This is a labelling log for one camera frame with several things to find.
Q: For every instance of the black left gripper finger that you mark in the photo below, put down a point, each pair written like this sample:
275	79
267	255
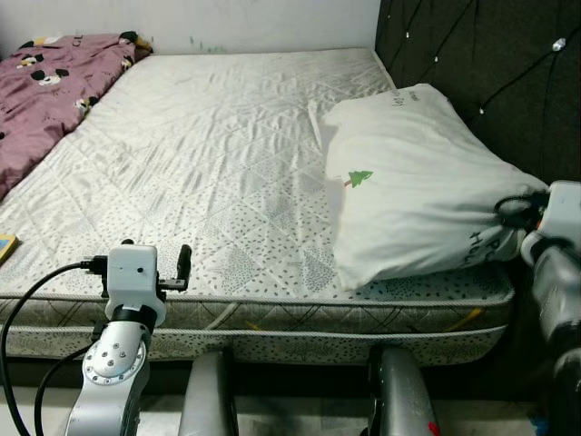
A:
184	262
127	242

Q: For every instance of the colourful children's book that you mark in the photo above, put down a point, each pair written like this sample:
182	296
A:
6	248

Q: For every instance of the white pillow with tree print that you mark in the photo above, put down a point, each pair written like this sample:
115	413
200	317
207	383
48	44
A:
408	200

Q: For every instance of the silver left arm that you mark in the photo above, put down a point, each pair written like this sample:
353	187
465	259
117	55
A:
109	372

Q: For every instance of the silver right arm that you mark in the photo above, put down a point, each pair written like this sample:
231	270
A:
554	291

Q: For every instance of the quilted grey mattress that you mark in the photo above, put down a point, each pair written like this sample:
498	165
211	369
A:
200	163

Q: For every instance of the grey left leg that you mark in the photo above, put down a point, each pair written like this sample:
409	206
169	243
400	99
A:
207	400

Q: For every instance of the grey leg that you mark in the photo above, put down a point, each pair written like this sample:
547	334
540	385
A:
207	400
399	400

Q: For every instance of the pink Mickey print blanket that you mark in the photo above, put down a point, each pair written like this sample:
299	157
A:
45	100

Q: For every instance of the black tufted headboard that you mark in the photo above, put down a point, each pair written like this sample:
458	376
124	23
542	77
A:
481	54

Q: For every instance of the grey right leg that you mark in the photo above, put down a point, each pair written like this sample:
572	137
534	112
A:
399	400

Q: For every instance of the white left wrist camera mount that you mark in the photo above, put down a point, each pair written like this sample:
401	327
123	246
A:
132	268

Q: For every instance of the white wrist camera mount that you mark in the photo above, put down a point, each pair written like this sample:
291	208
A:
565	209
132	268

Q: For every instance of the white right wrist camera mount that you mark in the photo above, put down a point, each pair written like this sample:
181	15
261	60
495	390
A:
565	209

